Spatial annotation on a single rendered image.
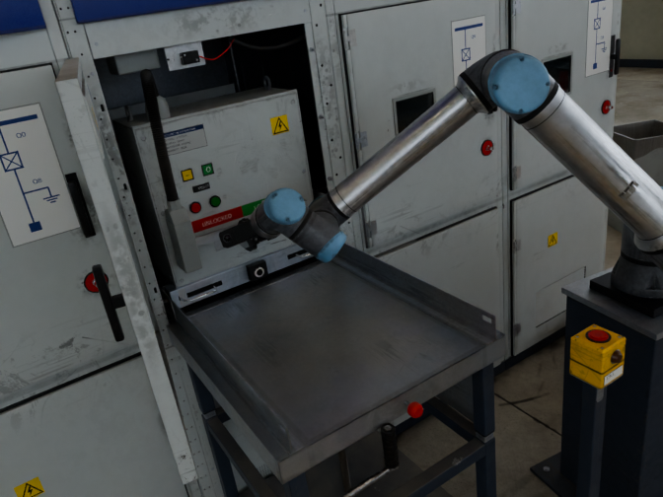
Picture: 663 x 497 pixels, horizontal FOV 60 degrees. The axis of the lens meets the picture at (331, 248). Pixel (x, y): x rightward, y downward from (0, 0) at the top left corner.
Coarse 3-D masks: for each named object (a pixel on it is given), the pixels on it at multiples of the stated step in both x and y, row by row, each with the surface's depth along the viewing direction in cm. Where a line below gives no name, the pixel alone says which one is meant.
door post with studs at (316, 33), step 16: (320, 0) 161; (320, 16) 162; (320, 32) 164; (320, 48) 165; (320, 64) 167; (320, 80) 168; (320, 96) 170; (320, 112) 172; (336, 112) 174; (320, 128) 173; (336, 128) 176; (336, 144) 177; (336, 160) 179; (336, 176) 181; (352, 240) 191
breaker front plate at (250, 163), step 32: (288, 96) 169; (224, 128) 161; (256, 128) 166; (192, 160) 159; (224, 160) 164; (256, 160) 169; (288, 160) 175; (160, 192) 156; (192, 192) 161; (224, 192) 166; (256, 192) 172; (160, 224) 159; (224, 224) 169; (224, 256) 172; (256, 256) 178
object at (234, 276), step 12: (276, 252) 180; (288, 252) 183; (300, 252) 185; (240, 264) 175; (276, 264) 181; (288, 264) 184; (216, 276) 171; (228, 276) 173; (240, 276) 175; (168, 288) 167; (180, 288) 166; (192, 288) 168; (204, 288) 170; (228, 288) 174; (180, 300) 167
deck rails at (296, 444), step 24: (336, 264) 184; (360, 264) 178; (384, 264) 166; (384, 288) 165; (408, 288) 159; (432, 288) 150; (432, 312) 150; (456, 312) 145; (480, 312) 136; (192, 336) 153; (480, 336) 137; (216, 360) 138; (240, 384) 127; (264, 408) 116; (288, 432) 108
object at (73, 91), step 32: (64, 64) 113; (64, 96) 79; (96, 128) 101; (96, 160) 84; (96, 192) 85; (128, 256) 90; (128, 288) 92; (160, 352) 97; (160, 384) 99; (192, 480) 109
